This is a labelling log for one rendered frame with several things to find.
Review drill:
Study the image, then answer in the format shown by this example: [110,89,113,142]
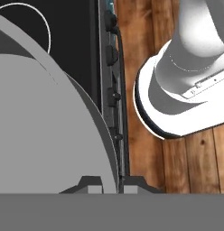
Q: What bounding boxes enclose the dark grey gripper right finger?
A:
[122,176,164,195]

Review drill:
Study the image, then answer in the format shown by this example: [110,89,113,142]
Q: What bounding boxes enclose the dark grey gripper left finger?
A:
[59,175,105,195]

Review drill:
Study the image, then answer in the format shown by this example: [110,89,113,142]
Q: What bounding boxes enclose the black stove knob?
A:
[107,87,122,108]
[109,125,124,144]
[105,44,119,67]
[103,9,118,33]

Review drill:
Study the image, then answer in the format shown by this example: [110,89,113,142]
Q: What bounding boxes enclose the black glass hob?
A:
[0,0,103,116]

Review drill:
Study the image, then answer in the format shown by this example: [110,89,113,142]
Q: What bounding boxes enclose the black oven handle bar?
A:
[114,25,131,178]

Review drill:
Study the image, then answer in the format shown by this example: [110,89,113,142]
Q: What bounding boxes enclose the white round post, black rim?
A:
[132,0,224,141]

